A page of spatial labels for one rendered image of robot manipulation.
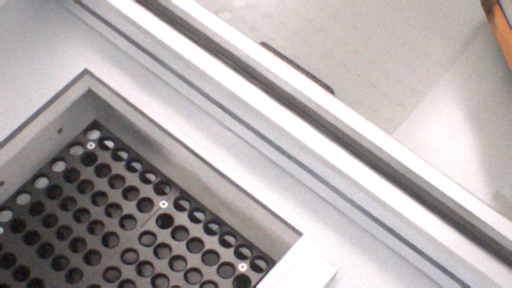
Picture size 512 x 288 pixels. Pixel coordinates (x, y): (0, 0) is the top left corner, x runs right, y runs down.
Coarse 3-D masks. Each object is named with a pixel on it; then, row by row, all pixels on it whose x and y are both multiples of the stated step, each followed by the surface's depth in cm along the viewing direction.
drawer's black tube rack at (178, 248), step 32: (64, 160) 65; (96, 160) 67; (32, 192) 63; (64, 192) 63; (96, 192) 64; (128, 192) 67; (160, 192) 67; (0, 224) 62; (32, 224) 62; (64, 224) 62; (96, 224) 65; (128, 224) 66; (160, 224) 66; (0, 256) 61; (32, 256) 61; (64, 256) 61; (96, 256) 64; (128, 256) 64; (160, 256) 64; (192, 256) 61; (224, 256) 61
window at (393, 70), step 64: (192, 0) 56; (256, 0) 51; (320, 0) 47; (384, 0) 44; (448, 0) 40; (256, 64) 57; (320, 64) 52; (384, 64) 47; (448, 64) 44; (384, 128) 52; (448, 128) 47; (448, 192) 52
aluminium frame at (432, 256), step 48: (96, 0) 61; (144, 0) 60; (144, 48) 62; (192, 48) 59; (192, 96) 62; (240, 96) 57; (288, 96) 57; (288, 144) 57; (336, 144) 56; (336, 192) 57; (384, 192) 54; (384, 240) 57; (432, 240) 53; (480, 240) 52
